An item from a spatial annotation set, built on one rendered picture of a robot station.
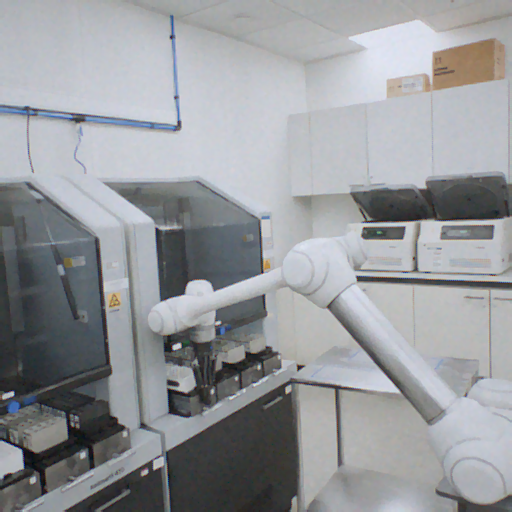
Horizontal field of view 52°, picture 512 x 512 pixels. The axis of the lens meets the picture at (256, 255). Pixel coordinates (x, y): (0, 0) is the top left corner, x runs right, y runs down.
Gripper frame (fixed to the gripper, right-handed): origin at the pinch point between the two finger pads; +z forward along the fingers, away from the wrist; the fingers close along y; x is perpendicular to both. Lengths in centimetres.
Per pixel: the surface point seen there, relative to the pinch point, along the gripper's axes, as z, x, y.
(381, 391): -2, 55, -28
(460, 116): -119, 22, -258
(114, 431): -1.4, -2.8, 38.7
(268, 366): 2.4, -2.2, -42.2
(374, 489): 52, 39, -55
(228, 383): 1.1, -2.2, -15.2
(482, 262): -19, 42, -230
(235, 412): 14.0, -2.3, -18.4
